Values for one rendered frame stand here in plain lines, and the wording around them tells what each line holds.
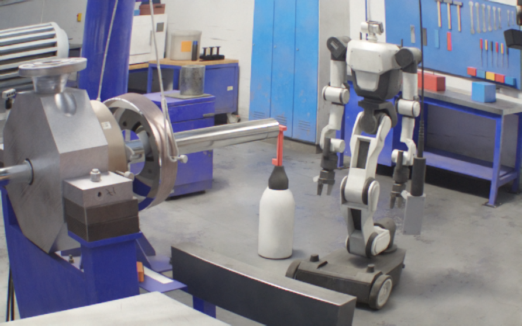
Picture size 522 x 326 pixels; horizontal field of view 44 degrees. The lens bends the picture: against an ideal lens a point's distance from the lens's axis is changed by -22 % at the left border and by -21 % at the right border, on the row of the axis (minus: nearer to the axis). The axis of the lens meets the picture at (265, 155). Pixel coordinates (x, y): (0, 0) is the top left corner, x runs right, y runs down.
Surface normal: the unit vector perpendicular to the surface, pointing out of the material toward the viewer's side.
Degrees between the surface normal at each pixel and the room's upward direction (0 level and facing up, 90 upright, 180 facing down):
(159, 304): 0
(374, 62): 90
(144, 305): 0
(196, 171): 90
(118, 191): 90
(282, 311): 90
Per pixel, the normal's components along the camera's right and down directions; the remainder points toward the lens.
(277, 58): -0.70, 0.13
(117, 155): 0.72, -0.07
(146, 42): 0.71, 0.18
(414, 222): -0.17, 0.20
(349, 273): 0.04, -0.98
